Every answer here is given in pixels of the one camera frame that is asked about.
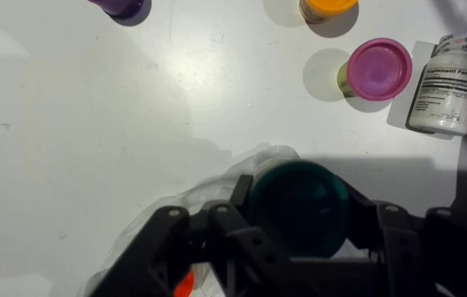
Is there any crumpled white plastic bag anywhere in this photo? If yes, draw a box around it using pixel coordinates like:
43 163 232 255
82 143 379 297

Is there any yellow lid dough tub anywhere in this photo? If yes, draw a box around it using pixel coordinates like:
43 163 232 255
297 0 361 26

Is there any purple dough tub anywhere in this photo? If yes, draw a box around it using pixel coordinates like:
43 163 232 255
87 0 148 18

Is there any white supplement bottle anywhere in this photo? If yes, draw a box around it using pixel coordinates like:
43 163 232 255
404 31 467 137

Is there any pink lid dough tub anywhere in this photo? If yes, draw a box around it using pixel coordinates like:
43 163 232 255
336 36 414 102

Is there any teal lid dough tub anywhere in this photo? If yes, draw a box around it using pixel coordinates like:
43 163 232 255
246 158 351 260

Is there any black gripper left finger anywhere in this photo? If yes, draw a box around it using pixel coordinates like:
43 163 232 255
90 173 300 297

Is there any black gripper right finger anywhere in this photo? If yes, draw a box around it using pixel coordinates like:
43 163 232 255
346 188 467 297

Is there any small red cap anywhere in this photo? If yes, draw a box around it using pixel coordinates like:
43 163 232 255
171 269 196 297

